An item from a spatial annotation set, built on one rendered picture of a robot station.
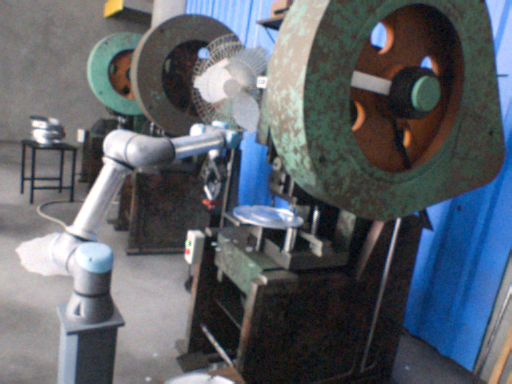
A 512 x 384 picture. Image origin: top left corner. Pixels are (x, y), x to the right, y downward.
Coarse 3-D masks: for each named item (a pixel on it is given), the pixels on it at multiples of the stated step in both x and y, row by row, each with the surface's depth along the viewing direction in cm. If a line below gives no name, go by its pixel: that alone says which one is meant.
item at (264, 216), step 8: (240, 208) 172; (248, 208) 174; (256, 208) 177; (264, 208) 179; (272, 208) 180; (248, 216) 162; (256, 216) 162; (264, 216) 163; (272, 216) 165; (280, 216) 168; (288, 216) 172; (264, 224) 153; (272, 224) 156; (280, 224) 158; (288, 224) 160; (296, 224) 162
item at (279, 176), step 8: (280, 160) 165; (280, 168) 165; (272, 176) 166; (280, 176) 161; (288, 176) 160; (272, 184) 166; (280, 184) 160; (288, 184) 161; (296, 184) 160; (280, 192) 161; (288, 192) 161; (296, 192) 161; (304, 192) 163
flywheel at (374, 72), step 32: (416, 32) 126; (448, 32) 132; (384, 64) 123; (416, 64) 130; (448, 64) 138; (352, 96) 120; (384, 96) 122; (416, 96) 115; (448, 96) 142; (352, 128) 127; (384, 128) 130; (416, 128) 138; (448, 128) 142; (384, 160) 134; (416, 160) 142
